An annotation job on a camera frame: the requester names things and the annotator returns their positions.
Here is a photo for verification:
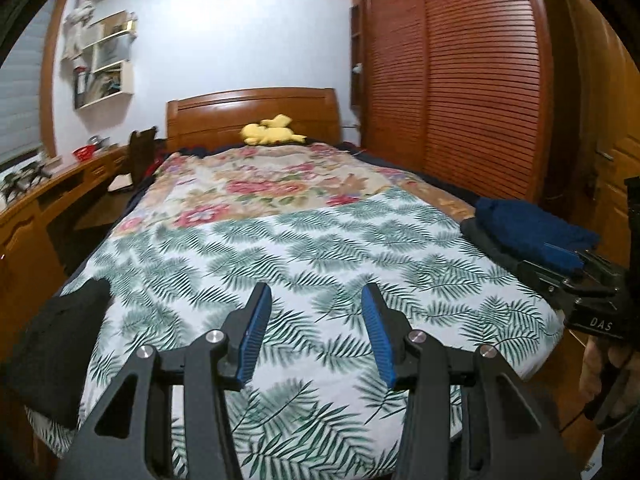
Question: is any white wall shelf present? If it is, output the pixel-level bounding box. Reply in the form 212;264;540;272
72;10;138;110

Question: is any wooden louvered wardrobe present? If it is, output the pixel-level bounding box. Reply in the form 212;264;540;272
350;0;556;201

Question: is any black garment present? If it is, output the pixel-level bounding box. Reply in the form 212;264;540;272
0;277;113;428

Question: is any dark chair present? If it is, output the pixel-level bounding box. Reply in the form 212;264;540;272
129;127;157;181

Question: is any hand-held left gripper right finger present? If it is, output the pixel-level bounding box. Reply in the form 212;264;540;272
361;282;583;480

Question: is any leaf print bedsheet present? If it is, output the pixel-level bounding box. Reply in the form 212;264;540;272
25;185;566;480

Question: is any grey window blind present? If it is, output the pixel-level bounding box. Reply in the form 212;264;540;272
0;25;46;156

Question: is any dark grey folded garment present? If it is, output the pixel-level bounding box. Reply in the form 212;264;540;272
459;217;531;273

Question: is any wooden window frame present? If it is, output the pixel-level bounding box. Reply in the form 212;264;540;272
37;0;71;156

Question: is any person's right hand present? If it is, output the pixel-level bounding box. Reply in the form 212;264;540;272
580;337;637;406

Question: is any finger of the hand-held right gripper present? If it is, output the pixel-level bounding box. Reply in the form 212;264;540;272
577;249;626;286
517;259;581;301

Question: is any tied beige curtain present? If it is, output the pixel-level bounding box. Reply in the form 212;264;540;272
62;0;108;61

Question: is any navy blue suit jacket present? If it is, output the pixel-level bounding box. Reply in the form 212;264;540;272
474;197;601;275

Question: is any floral blanket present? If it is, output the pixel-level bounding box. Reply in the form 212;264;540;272
112;142;451;233

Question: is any wooden desk with cabinets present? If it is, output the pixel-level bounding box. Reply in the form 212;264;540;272
0;146;133;341

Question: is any yellow plush toy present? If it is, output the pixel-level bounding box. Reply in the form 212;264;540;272
240;114;307;147

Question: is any wooden door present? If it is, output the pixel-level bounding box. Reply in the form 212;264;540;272
575;10;640;261

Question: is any wooden bed headboard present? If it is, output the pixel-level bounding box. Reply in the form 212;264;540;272
166;87;342;153

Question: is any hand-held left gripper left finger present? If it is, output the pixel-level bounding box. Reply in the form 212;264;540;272
55;282;273;480

